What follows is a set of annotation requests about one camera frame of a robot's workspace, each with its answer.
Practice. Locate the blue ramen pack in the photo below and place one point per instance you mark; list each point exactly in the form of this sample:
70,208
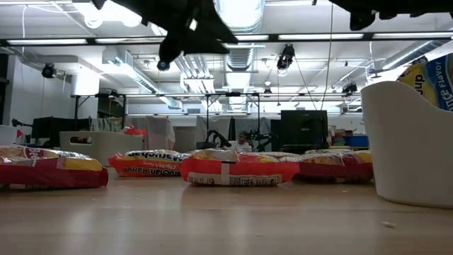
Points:
439,81

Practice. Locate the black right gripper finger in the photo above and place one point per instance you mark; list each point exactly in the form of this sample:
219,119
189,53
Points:
345,5

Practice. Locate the red beef ramen pack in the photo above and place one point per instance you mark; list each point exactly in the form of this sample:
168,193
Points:
336,170
53,173

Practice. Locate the blue storage bin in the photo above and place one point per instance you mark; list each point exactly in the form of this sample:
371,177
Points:
356,141

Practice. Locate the white curved plastic bin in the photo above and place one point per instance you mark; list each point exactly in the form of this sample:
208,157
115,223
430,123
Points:
407,148

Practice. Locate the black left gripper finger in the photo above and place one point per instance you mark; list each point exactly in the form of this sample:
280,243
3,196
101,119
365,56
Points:
216,25
205,44

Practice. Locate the white cover cloth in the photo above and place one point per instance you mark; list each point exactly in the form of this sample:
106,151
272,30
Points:
159,134

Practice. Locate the clear plastic bin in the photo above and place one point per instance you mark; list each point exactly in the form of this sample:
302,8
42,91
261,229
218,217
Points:
7,134

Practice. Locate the black aluminium rig frame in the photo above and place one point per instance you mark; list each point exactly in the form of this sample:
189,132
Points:
273,37

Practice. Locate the silver round ventilation duct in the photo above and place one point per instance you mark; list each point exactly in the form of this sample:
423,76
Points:
407,56
240,56

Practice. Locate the black monitor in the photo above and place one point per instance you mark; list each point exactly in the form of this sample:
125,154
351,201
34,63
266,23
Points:
304,131
53,131

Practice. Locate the black ceiling-hung camera cluster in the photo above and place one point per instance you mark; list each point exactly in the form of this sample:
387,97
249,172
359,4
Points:
286,56

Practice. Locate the black idle robot arm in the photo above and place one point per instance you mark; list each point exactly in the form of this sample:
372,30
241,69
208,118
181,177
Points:
262,136
205,145

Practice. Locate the person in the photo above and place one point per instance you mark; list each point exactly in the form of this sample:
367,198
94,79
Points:
242,143

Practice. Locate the black ceiling spot lamp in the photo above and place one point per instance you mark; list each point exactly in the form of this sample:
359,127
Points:
163,66
49,71
349,88

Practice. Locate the white rectangular air duct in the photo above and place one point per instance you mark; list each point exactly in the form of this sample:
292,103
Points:
138,78

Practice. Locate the black metal scaffold frame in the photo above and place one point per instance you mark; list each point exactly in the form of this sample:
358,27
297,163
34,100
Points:
148,95

